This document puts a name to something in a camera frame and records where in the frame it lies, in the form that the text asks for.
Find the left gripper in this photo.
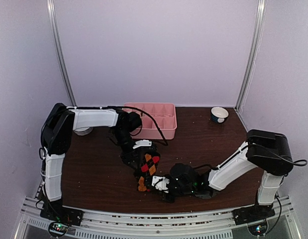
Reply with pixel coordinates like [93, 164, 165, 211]
[112, 127, 142, 172]

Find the argyle black red sock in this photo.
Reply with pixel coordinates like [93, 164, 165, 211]
[134, 152, 161, 192]

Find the pink divided organizer tray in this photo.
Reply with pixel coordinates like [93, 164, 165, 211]
[124, 103, 177, 140]

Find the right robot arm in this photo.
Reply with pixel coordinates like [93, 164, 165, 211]
[151, 129, 308, 220]

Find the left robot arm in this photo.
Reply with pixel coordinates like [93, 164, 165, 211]
[39, 103, 153, 221]

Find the white scalloped bowl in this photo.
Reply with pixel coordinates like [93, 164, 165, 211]
[73, 127, 93, 136]

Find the white and teal bowl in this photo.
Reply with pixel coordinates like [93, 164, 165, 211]
[210, 107, 229, 123]

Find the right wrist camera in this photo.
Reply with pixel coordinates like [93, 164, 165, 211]
[151, 176, 170, 193]

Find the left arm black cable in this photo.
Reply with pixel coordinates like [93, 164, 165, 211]
[76, 106, 169, 146]

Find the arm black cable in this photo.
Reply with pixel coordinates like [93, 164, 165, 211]
[193, 141, 308, 172]
[76, 106, 169, 146]

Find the aluminium front rail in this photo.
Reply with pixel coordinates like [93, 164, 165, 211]
[12, 197, 304, 239]

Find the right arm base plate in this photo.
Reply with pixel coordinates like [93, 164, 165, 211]
[232, 205, 275, 237]

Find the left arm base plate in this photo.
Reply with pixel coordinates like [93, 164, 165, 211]
[40, 208, 84, 238]

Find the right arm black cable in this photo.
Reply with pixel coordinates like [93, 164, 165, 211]
[193, 141, 308, 172]

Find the left aluminium frame post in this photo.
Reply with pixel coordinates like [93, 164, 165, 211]
[46, 0, 77, 106]

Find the aluminium frame post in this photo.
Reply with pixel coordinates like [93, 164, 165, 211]
[235, 0, 266, 112]
[46, 0, 77, 106]

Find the right aluminium frame post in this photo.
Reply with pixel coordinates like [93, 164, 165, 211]
[235, 0, 266, 112]

